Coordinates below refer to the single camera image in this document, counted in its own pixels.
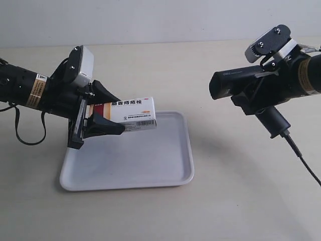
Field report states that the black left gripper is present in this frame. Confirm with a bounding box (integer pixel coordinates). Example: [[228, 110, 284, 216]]
[[40, 78, 125, 150]]

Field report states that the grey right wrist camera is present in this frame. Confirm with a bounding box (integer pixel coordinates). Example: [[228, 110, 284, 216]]
[[245, 24, 298, 63]]

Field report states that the black handheld barcode scanner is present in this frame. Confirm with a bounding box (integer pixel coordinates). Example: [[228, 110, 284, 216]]
[[209, 65, 291, 139]]

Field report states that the white orange medicine box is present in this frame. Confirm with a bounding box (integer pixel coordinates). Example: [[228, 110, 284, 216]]
[[86, 97, 157, 132]]

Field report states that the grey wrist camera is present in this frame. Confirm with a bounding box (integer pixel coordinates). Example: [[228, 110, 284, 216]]
[[63, 45, 94, 87], [245, 24, 298, 63]]

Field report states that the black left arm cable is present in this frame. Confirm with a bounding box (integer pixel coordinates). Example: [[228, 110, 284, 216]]
[[0, 101, 47, 146]]

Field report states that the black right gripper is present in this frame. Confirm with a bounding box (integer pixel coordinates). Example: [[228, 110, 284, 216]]
[[231, 51, 307, 115]]

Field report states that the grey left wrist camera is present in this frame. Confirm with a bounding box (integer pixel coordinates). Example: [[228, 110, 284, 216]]
[[63, 45, 94, 87]]

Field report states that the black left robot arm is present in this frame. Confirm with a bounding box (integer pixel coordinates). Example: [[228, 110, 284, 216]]
[[1, 57, 125, 150]]

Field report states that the white plastic tray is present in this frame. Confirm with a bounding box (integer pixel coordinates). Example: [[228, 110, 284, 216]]
[[59, 111, 195, 191]]

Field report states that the black scanner cable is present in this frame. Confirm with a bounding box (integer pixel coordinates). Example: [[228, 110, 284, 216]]
[[282, 133, 321, 188]]

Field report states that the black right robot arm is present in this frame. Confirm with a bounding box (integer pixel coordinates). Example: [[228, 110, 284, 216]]
[[231, 47, 320, 115]]

